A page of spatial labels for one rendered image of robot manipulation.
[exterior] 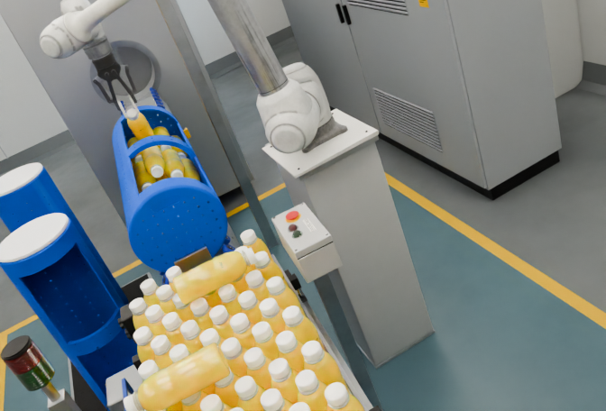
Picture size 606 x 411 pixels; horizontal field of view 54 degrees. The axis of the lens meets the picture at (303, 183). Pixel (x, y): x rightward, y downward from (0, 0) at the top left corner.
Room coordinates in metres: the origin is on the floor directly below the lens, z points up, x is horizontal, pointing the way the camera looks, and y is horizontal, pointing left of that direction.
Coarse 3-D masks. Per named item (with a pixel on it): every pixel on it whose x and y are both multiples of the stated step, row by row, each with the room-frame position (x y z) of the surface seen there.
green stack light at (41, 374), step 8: (40, 368) 1.00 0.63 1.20; (48, 368) 1.01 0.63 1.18; (16, 376) 0.99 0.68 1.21; (24, 376) 0.99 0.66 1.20; (32, 376) 0.99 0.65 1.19; (40, 376) 0.99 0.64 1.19; (48, 376) 1.00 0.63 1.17; (24, 384) 0.99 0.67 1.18; (32, 384) 0.99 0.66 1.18; (40, 384) 0.99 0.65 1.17
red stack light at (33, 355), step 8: (32, 344) 1.02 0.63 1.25; (24, 352) 1.00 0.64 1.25; (32, 352) 1.00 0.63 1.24; (40, 352) 1.02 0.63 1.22; (16, 360) 0.99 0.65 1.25; (24, 360) 0.99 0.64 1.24; (32, 360) 1.00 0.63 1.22; (40, 360) 1.01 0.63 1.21; (16, 368) 0.99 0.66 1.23; (24, 368) 0.99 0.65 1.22; (32, 368) 0.99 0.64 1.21
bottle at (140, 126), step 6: (138, 114) 2.17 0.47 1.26; (132, 120) 2.16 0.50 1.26; (138, 120) 2.16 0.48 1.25; (144, 120) 2.19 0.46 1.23; (132, 126) 2.17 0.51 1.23; (138, 126) 2.17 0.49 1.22; (144, 126) 2.19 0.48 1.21; (150, 126) 2.24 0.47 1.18; (138, 132) 2.20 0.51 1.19; (144, 132) 2.20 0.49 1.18; (150, 132) 2.23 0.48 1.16; (138, 138) 2.23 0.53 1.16
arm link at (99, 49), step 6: (96, 42) 2.11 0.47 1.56; (102, 42) 2.12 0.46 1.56; (108, 42) 2.15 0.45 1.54; (84, 48) 2.12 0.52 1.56; (90, 48) 2.11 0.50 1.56; (96, 48) 2.11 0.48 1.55; (102, 48) 2.12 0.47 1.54; (108, 48) 2.14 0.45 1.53; (90, 54) 2.12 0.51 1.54; (96, 54) 2.11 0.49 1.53; (102, 54) 2.11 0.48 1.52
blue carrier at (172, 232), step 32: (128, 128) 2.37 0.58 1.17; (128, 160) 1.88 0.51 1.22; (192, 160) 2.12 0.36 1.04; (128, 192) 1.68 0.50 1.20; (160, 192) 1.53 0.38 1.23; (192, 192) 1.54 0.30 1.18; (128, 224) 1.53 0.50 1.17; (160, 224) 1.52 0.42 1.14; (192, 224) 1.53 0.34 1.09; (224, 224) 1.55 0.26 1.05; (160, 256) 1.51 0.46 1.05
